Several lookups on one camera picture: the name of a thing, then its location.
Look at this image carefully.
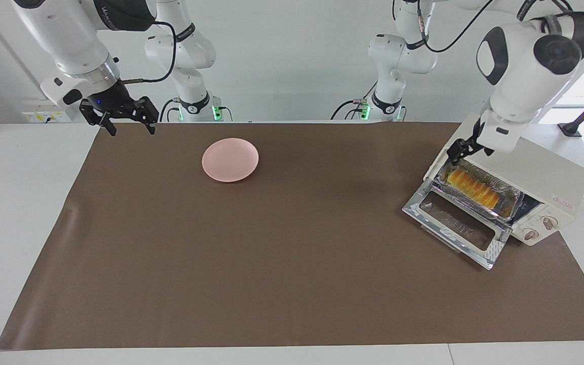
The black right arm base cable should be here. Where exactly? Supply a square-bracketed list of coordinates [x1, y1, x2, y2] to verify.
[159, 98, 182, 122]

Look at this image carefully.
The black arm base cable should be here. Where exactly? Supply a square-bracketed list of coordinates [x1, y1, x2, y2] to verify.
[159, 98, 182, 122]
[330, 76, 379, 121]

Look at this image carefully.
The yellow sliced bread loaf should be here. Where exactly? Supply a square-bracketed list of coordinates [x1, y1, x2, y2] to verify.
[447, 170, 501, 209]

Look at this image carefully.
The rectangular aluminium foil tray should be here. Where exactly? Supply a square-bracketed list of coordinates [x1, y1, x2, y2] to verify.
[433, 160, 522, 222]

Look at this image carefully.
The round pink plate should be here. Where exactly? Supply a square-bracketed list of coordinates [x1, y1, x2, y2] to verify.
[201, 137, 260, 183]

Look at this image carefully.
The white wall power outlet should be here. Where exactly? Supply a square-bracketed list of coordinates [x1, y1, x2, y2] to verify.
[22, 109, 72, 124]

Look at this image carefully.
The cream toaster oven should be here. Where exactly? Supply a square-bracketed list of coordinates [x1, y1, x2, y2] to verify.
[402, 114, 584, 270]

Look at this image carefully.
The glass oven door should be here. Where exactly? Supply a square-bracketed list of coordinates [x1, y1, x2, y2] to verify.
[402, 182, 512, 270]

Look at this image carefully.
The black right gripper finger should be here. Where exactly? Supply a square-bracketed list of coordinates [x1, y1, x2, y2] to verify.
[79, 100, 118, 136]
[137, 97, 159, 135]

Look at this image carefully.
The black left arm base cable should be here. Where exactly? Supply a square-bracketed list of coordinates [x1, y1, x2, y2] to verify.
[330, 76, 379, 121]

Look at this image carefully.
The brown table mat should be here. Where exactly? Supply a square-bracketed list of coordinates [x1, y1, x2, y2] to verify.
[0, 122, 584, 350]

